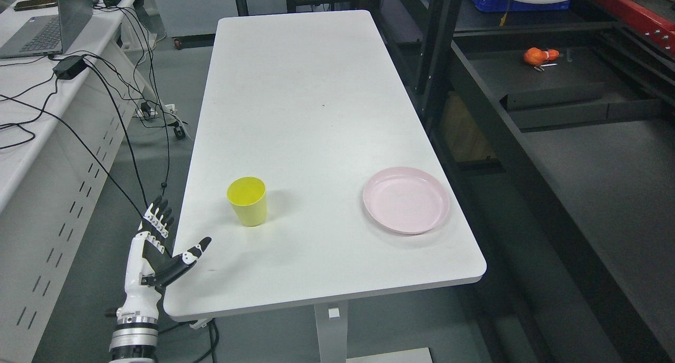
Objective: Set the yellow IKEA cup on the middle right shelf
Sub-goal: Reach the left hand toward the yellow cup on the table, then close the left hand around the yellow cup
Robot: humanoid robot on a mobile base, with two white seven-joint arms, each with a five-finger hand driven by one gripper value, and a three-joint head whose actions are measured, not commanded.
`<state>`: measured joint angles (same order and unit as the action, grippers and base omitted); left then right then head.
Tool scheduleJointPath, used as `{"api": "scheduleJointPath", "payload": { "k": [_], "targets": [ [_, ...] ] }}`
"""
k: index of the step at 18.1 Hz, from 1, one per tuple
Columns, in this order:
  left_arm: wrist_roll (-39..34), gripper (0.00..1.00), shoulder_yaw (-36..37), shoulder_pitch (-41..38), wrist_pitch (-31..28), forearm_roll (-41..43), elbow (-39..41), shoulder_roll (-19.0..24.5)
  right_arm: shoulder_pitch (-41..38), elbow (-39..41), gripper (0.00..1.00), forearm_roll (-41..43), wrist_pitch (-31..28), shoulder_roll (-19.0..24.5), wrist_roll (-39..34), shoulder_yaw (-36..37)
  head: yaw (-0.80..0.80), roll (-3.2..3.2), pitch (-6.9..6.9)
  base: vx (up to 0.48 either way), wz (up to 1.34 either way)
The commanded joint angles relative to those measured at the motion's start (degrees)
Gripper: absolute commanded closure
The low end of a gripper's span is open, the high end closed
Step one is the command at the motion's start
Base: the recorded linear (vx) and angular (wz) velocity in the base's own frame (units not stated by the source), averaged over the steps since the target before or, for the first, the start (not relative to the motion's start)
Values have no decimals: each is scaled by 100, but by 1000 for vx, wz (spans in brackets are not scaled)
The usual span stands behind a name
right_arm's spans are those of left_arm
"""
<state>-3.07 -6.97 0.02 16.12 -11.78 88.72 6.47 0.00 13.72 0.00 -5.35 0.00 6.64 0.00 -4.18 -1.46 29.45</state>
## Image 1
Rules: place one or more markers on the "orange toy on shelf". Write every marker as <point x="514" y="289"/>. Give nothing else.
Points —
<point x="535" y="57"/>

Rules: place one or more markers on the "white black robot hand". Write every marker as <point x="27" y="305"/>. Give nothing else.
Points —
<point x="152" y="266"/>

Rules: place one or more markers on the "red metal beam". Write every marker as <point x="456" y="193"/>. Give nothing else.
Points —
<point x="652" y="20"/>

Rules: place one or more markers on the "yellow plastic cup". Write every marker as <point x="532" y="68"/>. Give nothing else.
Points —
<point x="247" y="197"/>

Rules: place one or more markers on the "white rectangular table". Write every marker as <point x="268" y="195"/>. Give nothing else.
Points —
<point x="312" y="105"/>

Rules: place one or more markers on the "black metal shelf rack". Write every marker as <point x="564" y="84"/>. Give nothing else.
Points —
<point x="565" y="170"/>

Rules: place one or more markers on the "white power strip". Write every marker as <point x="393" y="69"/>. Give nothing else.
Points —
<point x="148" y="111"/>

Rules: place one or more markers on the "pink plastic plate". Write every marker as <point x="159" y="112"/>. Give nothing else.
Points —
<point x="406" y="200"/>

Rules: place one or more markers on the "black power adapter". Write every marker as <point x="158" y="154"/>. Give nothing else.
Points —
<point x="69" y="67"/>

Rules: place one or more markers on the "grey laptop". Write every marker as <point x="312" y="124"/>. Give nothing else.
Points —
<point x="47" y="34"/>

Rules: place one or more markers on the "blue plastic crate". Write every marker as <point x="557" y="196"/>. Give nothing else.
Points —
<point x="494" y="6"/>

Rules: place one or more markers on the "white robot forearm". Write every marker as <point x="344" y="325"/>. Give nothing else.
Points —
<point x="134" y="342"/>

